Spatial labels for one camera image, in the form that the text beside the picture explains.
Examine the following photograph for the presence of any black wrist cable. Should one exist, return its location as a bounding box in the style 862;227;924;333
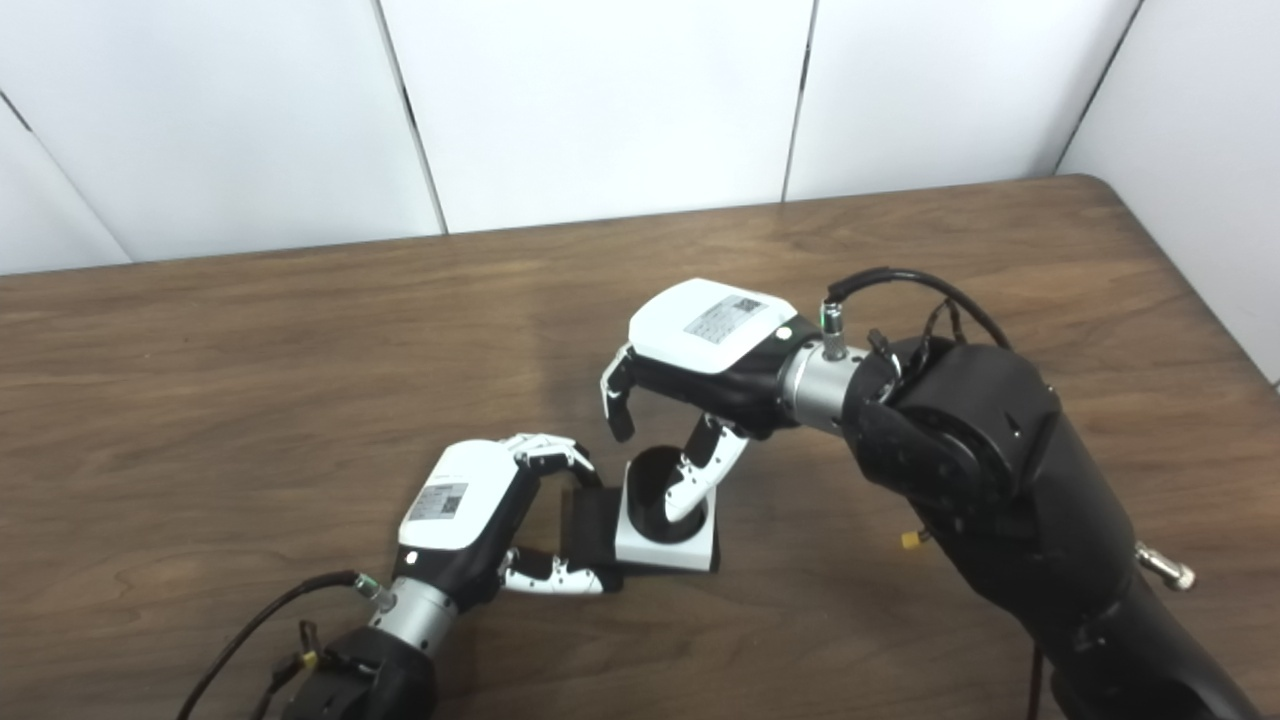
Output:
822;267;1047;720
178;570;388;720

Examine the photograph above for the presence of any white square piece with hole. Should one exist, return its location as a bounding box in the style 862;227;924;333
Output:
614;447;719;573

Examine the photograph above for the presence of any black peg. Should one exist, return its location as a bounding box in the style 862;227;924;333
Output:
562;447;721;578

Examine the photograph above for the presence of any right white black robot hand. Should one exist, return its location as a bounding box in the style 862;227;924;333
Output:
600;279;823;523

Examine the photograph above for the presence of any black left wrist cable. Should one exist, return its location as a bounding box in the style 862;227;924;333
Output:
178;570;388;720

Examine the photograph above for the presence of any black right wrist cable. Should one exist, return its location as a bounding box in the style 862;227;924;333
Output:
822;267;1047;720

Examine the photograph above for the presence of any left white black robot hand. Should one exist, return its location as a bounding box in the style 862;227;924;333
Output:
395;433;623;613

